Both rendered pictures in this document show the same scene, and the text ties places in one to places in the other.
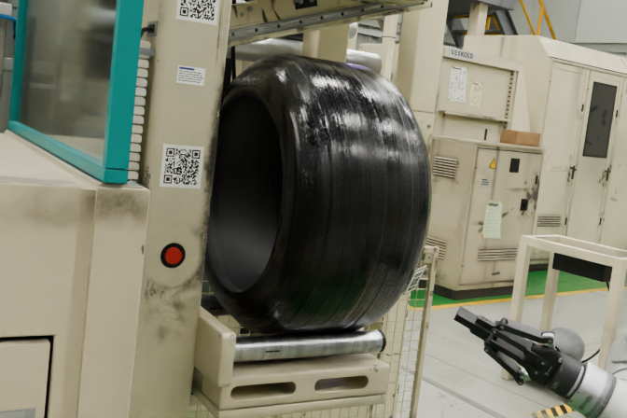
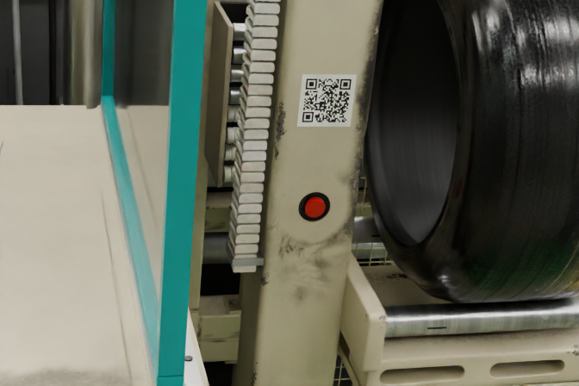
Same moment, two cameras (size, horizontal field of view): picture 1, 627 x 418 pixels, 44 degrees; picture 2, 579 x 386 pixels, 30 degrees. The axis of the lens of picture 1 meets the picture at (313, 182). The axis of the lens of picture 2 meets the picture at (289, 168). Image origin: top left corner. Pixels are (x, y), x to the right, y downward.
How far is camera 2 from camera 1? 39 cm
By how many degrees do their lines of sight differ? 23
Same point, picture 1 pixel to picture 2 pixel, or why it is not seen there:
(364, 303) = (562, 284)
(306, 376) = (479, 359)
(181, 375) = (324, 339)
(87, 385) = not seen: outside the picture
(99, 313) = not seen: outside the picture
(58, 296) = not seen: outside the picture
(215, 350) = (361, 328)
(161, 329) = (300, 290)
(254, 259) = (436, 167)
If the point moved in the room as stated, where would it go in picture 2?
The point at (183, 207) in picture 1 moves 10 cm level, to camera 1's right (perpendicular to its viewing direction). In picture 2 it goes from (327, 150) to (399, 164)
